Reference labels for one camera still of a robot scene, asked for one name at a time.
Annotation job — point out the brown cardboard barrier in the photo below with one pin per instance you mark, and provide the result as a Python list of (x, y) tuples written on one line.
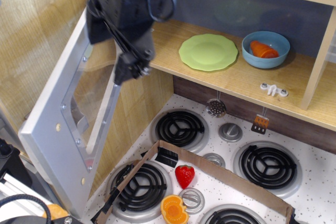
[(169, 154)]

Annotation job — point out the red toy strawberry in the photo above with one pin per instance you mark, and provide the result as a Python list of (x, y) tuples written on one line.
[(184, 175)]

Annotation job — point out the back silver stove knob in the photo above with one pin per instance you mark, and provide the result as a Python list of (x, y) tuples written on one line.
[(230, 132)]

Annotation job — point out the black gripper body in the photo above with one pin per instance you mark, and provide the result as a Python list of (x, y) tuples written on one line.
[(130, 23)]

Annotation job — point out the hanging silver toy strainer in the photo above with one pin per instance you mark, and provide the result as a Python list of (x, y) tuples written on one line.
[(215, 107)]

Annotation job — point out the front left stove burner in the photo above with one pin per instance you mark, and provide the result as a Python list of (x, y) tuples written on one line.
[(140, 201)]

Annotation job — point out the blue bowl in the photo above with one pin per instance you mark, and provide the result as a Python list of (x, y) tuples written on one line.
[(274, 40)]

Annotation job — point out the silver microwave door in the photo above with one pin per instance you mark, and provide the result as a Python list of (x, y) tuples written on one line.
[(65, 132)]

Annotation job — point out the back left stove burner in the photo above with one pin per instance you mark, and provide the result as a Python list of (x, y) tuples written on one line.
[(182, 128)]

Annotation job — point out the white door latch clip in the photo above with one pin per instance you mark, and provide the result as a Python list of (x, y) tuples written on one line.
[(273, 90)]

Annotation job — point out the hanging orange toy spatula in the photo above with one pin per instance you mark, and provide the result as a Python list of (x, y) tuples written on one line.
[(260, 123)]

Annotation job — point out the back right stove burner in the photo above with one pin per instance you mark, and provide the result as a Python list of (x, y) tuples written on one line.
[(270, 166)]

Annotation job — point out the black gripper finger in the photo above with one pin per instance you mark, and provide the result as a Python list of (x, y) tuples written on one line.
[(129, 67), (97, 23)]

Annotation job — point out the black equipment at left edge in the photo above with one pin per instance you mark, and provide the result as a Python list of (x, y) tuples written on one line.
[(11, 164)]

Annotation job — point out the silver stove knob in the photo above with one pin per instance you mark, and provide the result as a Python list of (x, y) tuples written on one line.
[(230, 132), (215, 158), (193, 199)]

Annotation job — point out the middle silver stove knob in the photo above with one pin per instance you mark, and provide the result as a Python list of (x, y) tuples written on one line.
[(215, 158)]

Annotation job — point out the orange toy fruit half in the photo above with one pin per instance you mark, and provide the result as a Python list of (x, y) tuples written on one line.
[(173, 210)]

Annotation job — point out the orange toy carrot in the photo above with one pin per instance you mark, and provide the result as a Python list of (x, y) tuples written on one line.
[(261, 50)]

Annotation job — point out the stove burner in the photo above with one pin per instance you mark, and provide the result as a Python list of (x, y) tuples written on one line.
[(270, 166), (231, 213), (140, 201), (182, 128)]

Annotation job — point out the green plate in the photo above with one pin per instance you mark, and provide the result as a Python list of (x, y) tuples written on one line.
[(208, 52)]

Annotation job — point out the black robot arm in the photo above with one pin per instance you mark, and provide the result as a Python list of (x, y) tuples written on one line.
[(160, 11)]

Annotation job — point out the front right stove burner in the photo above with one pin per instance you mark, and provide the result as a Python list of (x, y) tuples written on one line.
[(231, 213)]

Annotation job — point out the yellow toy food piece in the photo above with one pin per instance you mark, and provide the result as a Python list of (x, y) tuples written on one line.
[(56, 211)]

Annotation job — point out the front silver stove knob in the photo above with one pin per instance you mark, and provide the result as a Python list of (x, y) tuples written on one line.
[(193, 199)]

